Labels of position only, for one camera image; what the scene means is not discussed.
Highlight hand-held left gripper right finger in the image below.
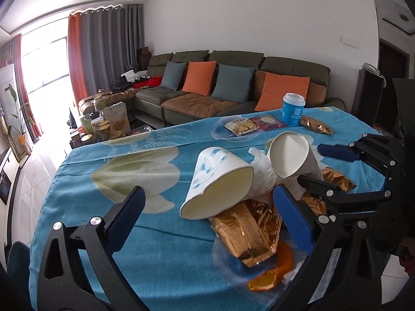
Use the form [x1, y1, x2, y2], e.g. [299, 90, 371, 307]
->
[273, 184, 385, 311]

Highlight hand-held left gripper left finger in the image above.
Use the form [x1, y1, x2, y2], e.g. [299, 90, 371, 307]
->
[37, 186, 146, 311]

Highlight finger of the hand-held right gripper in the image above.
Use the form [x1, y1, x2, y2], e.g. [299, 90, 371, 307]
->
[317, 134, 404, 177]
[297, 174, 393, 216]

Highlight orange peel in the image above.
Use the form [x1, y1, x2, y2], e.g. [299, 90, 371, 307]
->
[248, 240, 295, 292]

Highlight plain white paper cup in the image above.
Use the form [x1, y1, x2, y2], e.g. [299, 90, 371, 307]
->
[266, 131, 325, 185]

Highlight large gold foil wrapper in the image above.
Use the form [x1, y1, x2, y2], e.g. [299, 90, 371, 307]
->
[207, 200, 283, 268]

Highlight white tissue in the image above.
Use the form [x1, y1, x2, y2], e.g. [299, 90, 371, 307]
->
[248, 147, 305, 203]

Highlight blue-printed paper cup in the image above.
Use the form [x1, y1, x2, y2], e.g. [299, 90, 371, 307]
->
[179, 147, 254, 218]

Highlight teal plastic bin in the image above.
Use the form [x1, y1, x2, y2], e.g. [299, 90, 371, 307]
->
[8, 241, 32, 299]

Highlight small gold foil packet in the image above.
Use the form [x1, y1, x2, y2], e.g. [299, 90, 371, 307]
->
[300, 116, 334, 136]

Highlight blue cup with white lid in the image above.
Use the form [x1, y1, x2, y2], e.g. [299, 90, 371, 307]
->
[281, 93, 306, 127]

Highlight dark side cabinet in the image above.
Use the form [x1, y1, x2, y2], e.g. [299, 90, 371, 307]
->
[353, 63, 387, 124]

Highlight pink snack packet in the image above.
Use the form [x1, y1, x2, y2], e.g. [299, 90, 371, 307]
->
[249, 115, 287, 131]

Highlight wide orange cushion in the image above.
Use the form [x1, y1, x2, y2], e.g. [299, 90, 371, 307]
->
[254, 72, 311, 112]

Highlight cluttered coffee table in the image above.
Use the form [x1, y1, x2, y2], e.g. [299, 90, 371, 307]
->
[67, 106, 157, 150]

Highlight dark wooden door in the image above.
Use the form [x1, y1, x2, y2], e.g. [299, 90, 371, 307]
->
[378, 38, 408, 134]

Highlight yellow snack bag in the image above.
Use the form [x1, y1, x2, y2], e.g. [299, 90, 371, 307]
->
[103, 102, 131, 138]

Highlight yellow snack packet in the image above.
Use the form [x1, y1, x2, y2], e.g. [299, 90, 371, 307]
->
[224, 119, 260, 137]

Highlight large grey-blue cushion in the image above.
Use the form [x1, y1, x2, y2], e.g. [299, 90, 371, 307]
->
[211, 64, 255, 103]

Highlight white television stand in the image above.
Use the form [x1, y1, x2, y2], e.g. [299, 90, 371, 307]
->
[0, 147, 20, 205]

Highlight green and brown sofa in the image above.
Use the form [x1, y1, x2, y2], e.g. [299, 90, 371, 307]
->
[78, 50, 346, 129]

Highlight red cloth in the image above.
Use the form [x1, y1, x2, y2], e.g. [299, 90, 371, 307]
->
[131, 76, 163, 89]

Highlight tall potted plant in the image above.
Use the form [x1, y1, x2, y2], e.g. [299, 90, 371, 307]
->
[7, 83, 37, 156]

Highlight small grey-blue cushion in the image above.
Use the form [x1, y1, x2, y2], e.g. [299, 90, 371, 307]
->
[161, 61, 186, 91]

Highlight narrow orange cushion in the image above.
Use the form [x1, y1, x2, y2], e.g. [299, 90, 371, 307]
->
[182, 61, 217, 97]

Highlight brown cardboard boxes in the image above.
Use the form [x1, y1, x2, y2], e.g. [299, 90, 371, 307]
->
[136, 47, 151, 71]

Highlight orange curtain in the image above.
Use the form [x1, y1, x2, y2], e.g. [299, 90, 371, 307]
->
[67, 15, 89, 105]
[0, 34, 43, 140]

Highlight grey curtain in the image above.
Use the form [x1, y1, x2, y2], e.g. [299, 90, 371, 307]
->
[79, 3, 145, 95]

